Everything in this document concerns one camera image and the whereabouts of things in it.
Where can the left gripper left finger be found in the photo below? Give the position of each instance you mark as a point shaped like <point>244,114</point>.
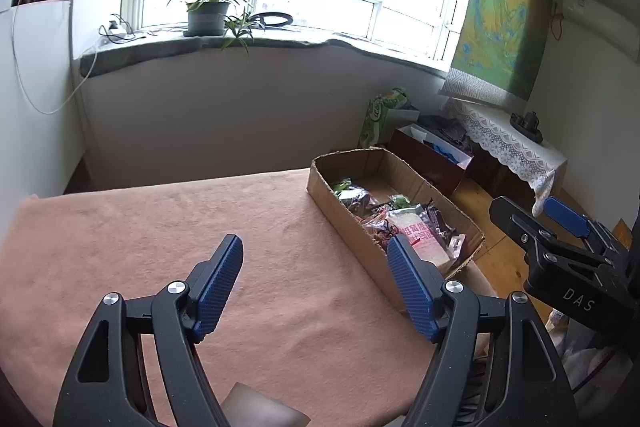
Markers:
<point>210,285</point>

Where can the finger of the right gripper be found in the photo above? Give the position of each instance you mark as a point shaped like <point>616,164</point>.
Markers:
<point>567,218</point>
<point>545,253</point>

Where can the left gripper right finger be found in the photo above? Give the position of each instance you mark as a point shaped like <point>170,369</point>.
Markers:
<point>412,289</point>

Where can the pink white small sachet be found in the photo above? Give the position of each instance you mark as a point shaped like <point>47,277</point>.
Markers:
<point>454,247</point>

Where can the Snickers chocolate bar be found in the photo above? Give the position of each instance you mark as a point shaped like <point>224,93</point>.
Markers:
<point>437,224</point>

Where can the brown pastry clear wrapper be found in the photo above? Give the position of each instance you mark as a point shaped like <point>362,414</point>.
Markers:
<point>357,200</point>

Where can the clear green candy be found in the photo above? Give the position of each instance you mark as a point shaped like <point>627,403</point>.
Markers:
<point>342,186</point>

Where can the right white gloved hand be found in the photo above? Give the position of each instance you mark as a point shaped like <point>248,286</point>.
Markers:
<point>595,370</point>

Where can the packaged sliced toast bread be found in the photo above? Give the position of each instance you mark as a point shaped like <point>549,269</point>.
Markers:
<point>420,238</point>

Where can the white lace cloth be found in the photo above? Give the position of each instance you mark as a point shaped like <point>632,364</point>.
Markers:
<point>541,166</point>

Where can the dark red open box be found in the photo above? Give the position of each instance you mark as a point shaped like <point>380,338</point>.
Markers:
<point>437,160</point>

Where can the black ship model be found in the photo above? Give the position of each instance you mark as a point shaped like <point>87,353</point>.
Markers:
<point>527,125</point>

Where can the cardboard box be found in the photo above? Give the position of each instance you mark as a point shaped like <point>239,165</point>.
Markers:
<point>383,174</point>

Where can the green gift bag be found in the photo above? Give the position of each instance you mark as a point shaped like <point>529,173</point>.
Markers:
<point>385,113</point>

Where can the white cabinet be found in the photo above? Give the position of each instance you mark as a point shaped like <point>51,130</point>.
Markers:
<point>41,141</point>

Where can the power strip on sill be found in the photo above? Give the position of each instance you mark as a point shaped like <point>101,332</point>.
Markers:
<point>119,31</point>

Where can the potted spider plant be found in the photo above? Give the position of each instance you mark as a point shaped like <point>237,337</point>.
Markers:
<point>230,20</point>

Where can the green landscape wall hanging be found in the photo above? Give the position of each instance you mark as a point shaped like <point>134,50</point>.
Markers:
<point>499,52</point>

